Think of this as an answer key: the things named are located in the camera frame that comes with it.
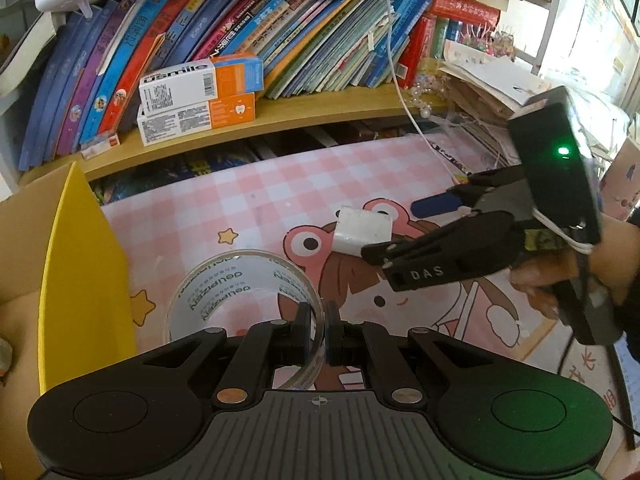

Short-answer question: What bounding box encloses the clear tape roll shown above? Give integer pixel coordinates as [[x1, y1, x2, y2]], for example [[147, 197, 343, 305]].
[[165, 249, 325, 391]]

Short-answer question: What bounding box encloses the white orange blue carton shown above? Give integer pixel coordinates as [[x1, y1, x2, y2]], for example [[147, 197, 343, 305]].
[[138, 52, 264, 117]]

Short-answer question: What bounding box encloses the person's right forearm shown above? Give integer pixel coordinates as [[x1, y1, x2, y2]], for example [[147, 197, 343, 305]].
[[587, 212, 640, 311]]

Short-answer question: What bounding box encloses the pink checked desk mat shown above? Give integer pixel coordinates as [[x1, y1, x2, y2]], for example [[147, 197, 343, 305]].
[[95, 132, 640, 461]]

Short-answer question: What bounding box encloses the small white tape roll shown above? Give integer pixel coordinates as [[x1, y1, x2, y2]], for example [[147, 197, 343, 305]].
[[332, 205, 393, 256]]

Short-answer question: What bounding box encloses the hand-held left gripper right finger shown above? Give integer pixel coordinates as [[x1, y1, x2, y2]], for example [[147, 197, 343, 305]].
[[325, 301, 506, 406]]

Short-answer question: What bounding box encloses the white cable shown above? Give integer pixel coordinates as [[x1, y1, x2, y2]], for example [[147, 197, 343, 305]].
[[384, 0, 471, 183]]

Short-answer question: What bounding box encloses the colourful wall chart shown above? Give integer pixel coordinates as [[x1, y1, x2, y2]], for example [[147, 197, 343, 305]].
[[565, 0, 640, 111]]

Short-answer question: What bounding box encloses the yellow cardboard box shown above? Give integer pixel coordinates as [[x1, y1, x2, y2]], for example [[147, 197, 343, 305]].
[[0, 161, 138, 396]]

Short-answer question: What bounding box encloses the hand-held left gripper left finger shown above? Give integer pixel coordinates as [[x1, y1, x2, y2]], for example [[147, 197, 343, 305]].
[[142, 302, 312, 407]]

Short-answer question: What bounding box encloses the small white red box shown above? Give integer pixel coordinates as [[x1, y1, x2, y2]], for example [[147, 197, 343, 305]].
[[80, 132, 121, 160]]

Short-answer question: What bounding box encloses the wooden bookshelf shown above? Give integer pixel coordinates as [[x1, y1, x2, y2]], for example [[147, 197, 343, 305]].
[[17, 0, 556, 186]]

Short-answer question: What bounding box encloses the row of colourful books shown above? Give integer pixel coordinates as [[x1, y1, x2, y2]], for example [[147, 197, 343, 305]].
[[17, 0, 503, 171]]

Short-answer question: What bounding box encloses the person's right hand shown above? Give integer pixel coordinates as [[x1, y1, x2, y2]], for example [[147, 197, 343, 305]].
[[510, 250, 591, 318]]

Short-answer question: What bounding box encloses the black pen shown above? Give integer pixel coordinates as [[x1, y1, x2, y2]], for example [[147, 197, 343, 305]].
[[425, 142, 473, 176]]

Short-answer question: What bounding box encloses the messy stack of papers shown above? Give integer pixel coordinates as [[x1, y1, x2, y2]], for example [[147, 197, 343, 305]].
[[440, 40, 631, 171]]

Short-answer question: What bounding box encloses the clear bead string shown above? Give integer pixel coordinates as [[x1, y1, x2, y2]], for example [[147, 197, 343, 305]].
[[410, 72, 451, 116]]

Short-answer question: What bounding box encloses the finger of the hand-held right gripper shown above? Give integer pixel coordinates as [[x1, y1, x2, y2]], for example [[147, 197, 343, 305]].
[[361, 212, 523, 293], [411, 166, 533, 219]]

